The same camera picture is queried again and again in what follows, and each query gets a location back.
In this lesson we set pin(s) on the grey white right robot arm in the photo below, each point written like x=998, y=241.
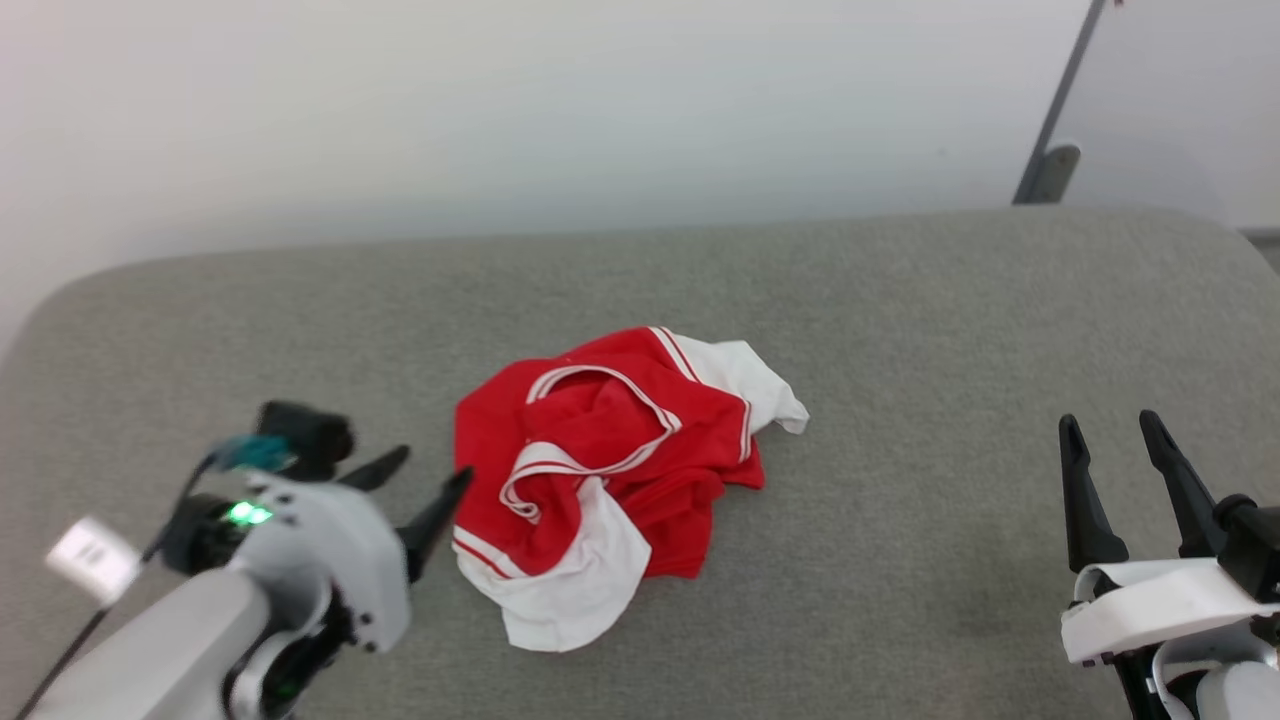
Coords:
x=1230, y=690

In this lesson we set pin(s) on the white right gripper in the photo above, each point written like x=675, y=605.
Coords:
x=1150, y=605

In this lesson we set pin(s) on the grey metal pole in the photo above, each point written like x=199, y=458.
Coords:
x=1055, y=120

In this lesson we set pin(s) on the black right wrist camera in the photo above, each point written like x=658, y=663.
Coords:
x=1255, y=545

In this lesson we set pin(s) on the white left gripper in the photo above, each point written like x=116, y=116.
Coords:
x=340, y=545

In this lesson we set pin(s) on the red and white basketball jersey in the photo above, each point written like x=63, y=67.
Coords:
x=600, y=420

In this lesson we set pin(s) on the teal left camera connector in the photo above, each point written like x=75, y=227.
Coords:
x=250, y=452

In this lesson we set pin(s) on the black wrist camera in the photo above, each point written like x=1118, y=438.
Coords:
x=310, y=435
x=1255, y=545

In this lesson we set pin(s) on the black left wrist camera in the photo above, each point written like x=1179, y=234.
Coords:
x=310, y=435

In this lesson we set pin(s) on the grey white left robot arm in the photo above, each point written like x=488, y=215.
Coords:
x=160, y=650

